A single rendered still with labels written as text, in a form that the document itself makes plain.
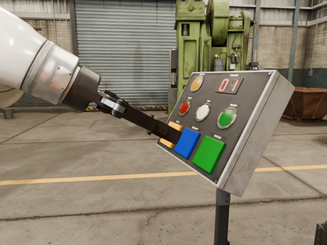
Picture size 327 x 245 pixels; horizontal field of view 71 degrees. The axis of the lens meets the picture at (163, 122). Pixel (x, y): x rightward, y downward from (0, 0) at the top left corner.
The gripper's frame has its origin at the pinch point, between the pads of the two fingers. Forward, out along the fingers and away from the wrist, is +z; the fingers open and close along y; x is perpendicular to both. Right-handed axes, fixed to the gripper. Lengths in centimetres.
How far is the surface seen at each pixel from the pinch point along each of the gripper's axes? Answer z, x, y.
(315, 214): 206, -5, -67
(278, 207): 188, -15, -88
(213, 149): 12.5, 1.4, 1.3
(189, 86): 13.2, 17.0, -24.0
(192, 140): 12.5, 1.1, -7.5
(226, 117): 12.8, 9.6, 0.0
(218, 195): 31.0, -9.8, -8.8
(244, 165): 17.5, 1.3, 6.8
